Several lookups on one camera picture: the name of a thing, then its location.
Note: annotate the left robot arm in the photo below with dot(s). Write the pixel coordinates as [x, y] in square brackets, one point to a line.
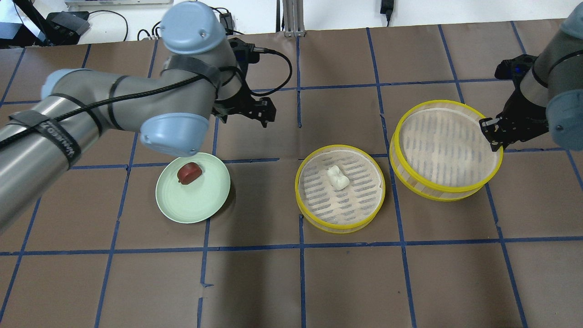
[201, 78]

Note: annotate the green plate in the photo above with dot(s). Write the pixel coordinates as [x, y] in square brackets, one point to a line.
[198, 200]

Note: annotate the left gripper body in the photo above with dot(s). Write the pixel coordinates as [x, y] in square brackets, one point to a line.
[237, 101]

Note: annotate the white bun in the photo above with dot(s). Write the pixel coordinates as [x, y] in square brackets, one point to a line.
[337, 178]

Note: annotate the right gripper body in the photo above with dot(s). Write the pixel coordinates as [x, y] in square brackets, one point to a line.
[520, 112]

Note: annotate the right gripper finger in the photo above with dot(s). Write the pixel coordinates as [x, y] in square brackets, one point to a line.
[492, 132]

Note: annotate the aluminium frame post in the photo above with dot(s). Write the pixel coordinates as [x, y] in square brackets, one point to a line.
[293, 18]

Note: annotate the brown bun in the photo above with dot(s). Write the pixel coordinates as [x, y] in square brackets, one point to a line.
[188, 173]

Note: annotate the yellow steamer layer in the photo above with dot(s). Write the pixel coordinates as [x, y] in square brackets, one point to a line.
[439, 151]
[350, 209]

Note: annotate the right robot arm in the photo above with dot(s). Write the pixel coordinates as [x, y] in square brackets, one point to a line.
[548, 92]

